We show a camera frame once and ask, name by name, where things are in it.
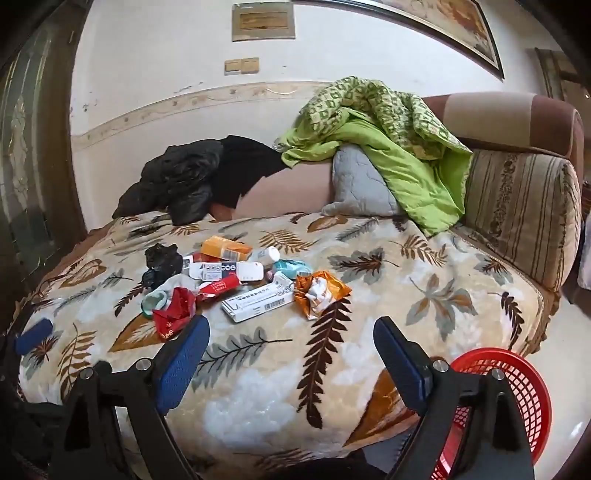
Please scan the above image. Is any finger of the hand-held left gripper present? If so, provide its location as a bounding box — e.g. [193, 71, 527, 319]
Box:
[0, 302, 54, 357]

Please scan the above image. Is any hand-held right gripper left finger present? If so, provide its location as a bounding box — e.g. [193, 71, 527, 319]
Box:
[48, 315, 211, 480]

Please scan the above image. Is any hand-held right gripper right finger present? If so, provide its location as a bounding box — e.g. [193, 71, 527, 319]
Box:
[373, 316, 536, 480]

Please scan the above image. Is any red wrapper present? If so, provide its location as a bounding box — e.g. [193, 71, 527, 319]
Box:
[152, 287, 201, 342]

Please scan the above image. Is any red cardboard box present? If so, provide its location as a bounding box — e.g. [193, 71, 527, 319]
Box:
[196, 272, 241, 303]

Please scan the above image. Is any long white cardboard box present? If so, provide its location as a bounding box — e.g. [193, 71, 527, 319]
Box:
[221, 282, 296, 323]

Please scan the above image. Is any black plastic bag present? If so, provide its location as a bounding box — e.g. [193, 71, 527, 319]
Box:
[141, 243, 184, 291]

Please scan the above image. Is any white blue cardboard box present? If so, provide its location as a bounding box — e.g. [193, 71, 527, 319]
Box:
[189, 261, 265, 282]

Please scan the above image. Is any orange silver wrapper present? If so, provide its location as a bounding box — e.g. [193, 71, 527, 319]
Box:
[294, 271, 352, 320]

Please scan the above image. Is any orange cardboard box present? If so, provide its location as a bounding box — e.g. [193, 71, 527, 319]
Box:
[201, 235, 254, 263]

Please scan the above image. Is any red plastic mesh basket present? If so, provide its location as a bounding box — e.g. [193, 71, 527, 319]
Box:
[418, 350, 552, 480]

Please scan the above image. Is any white plastic bottle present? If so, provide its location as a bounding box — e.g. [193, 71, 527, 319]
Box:
[252, 246, 281, 266]

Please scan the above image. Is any teal tissue packet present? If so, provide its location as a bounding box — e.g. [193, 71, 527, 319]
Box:
[271, 258, 311, 278]

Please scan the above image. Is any leaf print fleece blanket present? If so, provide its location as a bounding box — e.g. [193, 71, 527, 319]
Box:
[14, 210, 548, 480]

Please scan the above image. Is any black puffer jacket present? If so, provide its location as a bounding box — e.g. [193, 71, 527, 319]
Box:
[113, 138, 225, 227]

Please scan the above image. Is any grey quilted pillow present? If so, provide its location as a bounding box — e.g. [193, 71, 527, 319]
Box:
[322, 145, 404, 217]

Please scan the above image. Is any green patterned quilt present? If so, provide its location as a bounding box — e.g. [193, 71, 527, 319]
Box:
[281, 76, 474, 238]

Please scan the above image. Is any striped sofa bolster cushion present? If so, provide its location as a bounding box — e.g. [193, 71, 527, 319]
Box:
[464, 150, 583, 291]

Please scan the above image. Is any wooden glass door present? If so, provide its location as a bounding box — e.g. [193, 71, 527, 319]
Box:
[0, 9, 88, 324]

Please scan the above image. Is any black cloth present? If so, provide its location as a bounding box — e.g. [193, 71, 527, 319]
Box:
[210, 135, 284, 208]

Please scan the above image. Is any brown fabric sofa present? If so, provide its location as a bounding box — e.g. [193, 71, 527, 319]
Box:
[208, 92, 587, 333]

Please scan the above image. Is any ornate doorway frame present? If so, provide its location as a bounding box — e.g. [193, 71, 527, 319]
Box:
[536, 46, 591, 104]

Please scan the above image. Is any framed wall painting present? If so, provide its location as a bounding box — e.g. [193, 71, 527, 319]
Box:
[295, 0, 505, 81]

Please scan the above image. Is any metal wall plaque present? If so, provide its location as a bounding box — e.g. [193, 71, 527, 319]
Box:
[232, 2, 296, 42]

